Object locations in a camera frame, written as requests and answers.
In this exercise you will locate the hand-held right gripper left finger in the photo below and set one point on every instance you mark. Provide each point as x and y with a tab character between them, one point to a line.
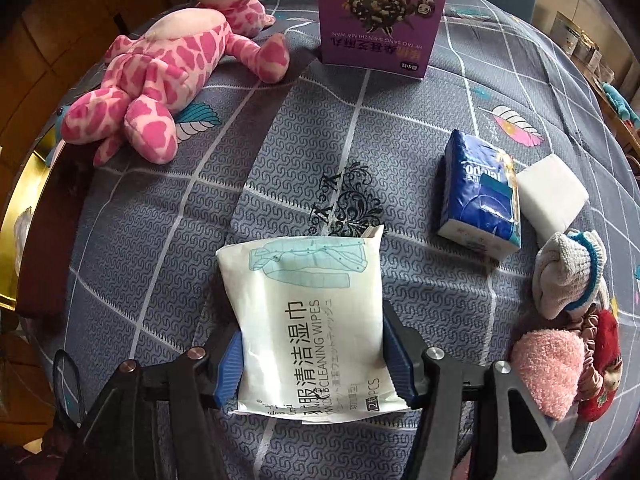
227	375

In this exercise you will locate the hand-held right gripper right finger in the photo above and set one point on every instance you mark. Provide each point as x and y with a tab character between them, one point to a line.
400	360

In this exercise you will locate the white wet wipes pack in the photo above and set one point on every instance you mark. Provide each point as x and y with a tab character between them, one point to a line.
300	320

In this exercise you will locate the pink fluffy towel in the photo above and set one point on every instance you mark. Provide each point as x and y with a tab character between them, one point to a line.
545	375

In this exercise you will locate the blue tissue pack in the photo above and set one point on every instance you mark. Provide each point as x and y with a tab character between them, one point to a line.
480	195

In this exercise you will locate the white sponge block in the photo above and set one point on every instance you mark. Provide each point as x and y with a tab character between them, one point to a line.
552	195

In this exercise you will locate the gold tray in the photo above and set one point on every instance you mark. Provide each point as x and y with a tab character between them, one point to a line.
22	200

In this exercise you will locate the pink scrunchie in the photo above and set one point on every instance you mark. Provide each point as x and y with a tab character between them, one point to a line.
587	355

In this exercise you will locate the red cloth doll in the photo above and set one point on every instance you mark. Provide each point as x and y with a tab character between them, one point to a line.
605	360

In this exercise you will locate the grey checked tablecloth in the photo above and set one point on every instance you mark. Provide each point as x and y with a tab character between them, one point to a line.
300	150

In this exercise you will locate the pink spotted giraffe plush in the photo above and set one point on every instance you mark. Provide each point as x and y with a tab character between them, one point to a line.
165	60

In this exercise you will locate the wooden side shelf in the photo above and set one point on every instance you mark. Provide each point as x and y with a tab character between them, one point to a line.
627	132

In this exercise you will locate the teal plush toy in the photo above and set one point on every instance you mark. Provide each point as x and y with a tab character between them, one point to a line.
620	102

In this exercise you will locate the purple printed carton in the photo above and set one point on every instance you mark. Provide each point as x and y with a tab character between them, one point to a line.
380	15

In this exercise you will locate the row of small packets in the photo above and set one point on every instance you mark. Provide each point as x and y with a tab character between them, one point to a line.
582	45

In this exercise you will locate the wooden cabinet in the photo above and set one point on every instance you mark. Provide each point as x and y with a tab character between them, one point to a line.
75	0

